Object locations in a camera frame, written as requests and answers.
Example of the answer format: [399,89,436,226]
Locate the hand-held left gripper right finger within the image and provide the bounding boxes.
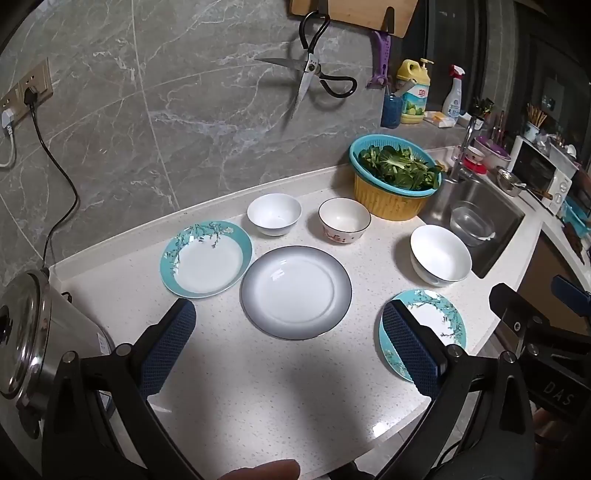
[381,299,541,480]

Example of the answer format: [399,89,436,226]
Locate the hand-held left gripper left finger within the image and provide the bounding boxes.
[41,298,204,480]

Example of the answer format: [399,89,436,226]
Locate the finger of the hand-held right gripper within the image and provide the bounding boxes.
[551,274,591,311]
[488,282,550,344]

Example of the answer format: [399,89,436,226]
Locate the teal floral rim plate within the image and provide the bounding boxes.
[160,220,254,299]
[379,289,467,384]

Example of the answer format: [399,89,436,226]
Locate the large white bowl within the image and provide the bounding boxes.
[410,224,472,287]

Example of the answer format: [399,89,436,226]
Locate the grey rim white plate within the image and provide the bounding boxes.
[239,246,353,342]

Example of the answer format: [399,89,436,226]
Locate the red floral print bowl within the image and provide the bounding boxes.
[318,198,372,246]

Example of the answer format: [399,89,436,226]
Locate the small white bowl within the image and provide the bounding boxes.
[246,193,303,237]

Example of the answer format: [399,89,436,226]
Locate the person's left hand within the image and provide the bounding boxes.
[217,459,301,480]

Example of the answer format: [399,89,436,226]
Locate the stainless steel sink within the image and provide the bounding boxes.
[417,177,527,280]

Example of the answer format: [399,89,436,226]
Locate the clear glass bowl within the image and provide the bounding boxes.
[450,200,496,248]

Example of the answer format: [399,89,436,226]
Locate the stainless steel rice cooker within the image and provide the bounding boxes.
[0,268,116,440]

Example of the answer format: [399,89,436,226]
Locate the small steel saucepan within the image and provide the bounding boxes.
[496,165,553,200]

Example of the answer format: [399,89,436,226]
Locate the white microwave oven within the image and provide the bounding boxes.
[510,136,574,216]

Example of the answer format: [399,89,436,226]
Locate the red and white bowl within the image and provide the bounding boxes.
[464,146,488,175]

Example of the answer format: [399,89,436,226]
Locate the yellow plastic basin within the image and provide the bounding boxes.
[353,172,437,221]

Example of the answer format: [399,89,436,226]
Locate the purple lidded container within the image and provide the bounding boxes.
[475,136,512,169]

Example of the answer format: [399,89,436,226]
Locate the steel faucet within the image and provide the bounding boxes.
[450,114,484,184]

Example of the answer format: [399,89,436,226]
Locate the chopstick holder with chopsticks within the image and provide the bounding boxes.
[523,103,548,142]

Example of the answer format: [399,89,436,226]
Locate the green leafy vegetables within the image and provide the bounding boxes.
[359,143,442,190]

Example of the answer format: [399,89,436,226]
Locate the pale yellow sponge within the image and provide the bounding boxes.
[423,111,458,129]

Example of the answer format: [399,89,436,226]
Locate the teal plastic colander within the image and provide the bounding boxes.
[349,134,444,198]

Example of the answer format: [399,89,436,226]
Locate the white spray bottle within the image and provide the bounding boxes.
[441,64,467,119]

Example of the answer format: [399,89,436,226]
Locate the yellow dish soap bottle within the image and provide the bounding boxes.
[397,58,435,125]

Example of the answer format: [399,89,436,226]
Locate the blue utensil cup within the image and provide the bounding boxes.
[380,91,404,129]

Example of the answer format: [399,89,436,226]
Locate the purple peeler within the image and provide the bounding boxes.
[366,30,393,91]

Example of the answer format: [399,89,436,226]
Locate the wooden cutting board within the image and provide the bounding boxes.
[289,0,419,39]

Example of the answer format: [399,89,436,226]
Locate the black power cable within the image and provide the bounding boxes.
[22,85,81,278]

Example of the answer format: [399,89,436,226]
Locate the white cable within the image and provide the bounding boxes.
[0,133,17,169]

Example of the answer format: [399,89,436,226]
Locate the wall socket panel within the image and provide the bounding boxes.
[0,57,54,131]

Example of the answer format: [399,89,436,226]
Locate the black handled kitchen scissors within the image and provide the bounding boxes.
[254,10,358,120]

